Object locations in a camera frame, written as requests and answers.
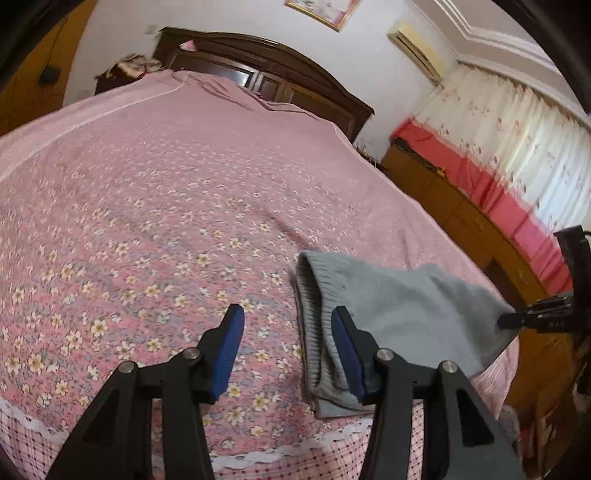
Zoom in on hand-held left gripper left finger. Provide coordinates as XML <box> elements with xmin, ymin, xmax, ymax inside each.
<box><xmin>46</xmin><ymin>304</ymin><xmax>246</xmax><ymax>480</ymax></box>

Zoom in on framed wall picture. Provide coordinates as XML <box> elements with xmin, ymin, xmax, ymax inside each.
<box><xmin>284</xmin><ymin>0</ymin><xmax>361</xmax><ymax>32</ymax></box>

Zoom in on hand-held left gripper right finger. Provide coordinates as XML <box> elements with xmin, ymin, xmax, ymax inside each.
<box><xmin>330</xmin><ymin>305</ymin><xmax>527</xmax><ymax>480</ymax></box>

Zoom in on dark wooden nightstand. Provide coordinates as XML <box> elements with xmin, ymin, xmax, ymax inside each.
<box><xmin>95</xmin><ymin>69</ymin><xmax>139</xmax><ymax>96</ymax></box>

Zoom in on dark wooden headboard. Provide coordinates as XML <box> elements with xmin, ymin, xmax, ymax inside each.
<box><xmin>152</xmin><ymin>27</ymin><xmax>375</xmax><ymax>144</ymax></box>

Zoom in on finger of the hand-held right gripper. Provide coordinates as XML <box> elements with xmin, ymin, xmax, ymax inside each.
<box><xmin>531</xmin><ymin>295</ymin><xmax>576</xmax><ymax>315</ymax></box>
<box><xmin>499</xmin><ymin>310</ymin><xmax>573</xmax><ymax>332</ymax></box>

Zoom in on wall air conditioner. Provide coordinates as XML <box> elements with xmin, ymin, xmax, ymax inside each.
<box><xmin>388</xmin><ymin>19</ymin><xmax>447</xmax><ymax>84</ymax></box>

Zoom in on wooden wardrobe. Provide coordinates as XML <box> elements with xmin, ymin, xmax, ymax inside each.
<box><xmin>0</xmin><ymin>0</ymin><xmax>99</xmax><ymax>137</ymax></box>

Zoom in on grey pants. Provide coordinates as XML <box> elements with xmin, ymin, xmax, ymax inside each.
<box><xmin>293</xmin><ymin>250</ymin><xmax>520</xmax><ymax>419</ymax></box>

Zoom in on pile of clothes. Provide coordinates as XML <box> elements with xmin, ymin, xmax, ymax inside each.
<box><xmin>106</xmin><ymin>53</ymin><xmax>163</xmax><ymax>79</ymax></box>

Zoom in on white floral curtain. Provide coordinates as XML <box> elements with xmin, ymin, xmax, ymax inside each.
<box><xmin>410</xmin><ymin>65</ymin><xmax>591</xmax><ymax>232</ymax></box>

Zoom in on low wooden cabinet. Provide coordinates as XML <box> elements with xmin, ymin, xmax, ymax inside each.
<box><xmin>381</xmin><ymin>141</ymin><xmax>579</xmax><ymax>416</ymax></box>

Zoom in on pink floral bed blanket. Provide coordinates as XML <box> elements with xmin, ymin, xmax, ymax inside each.
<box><xmin>0</xmin><ymin>69</ymin><xmax>520</xmax><ymax>480</ymax></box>

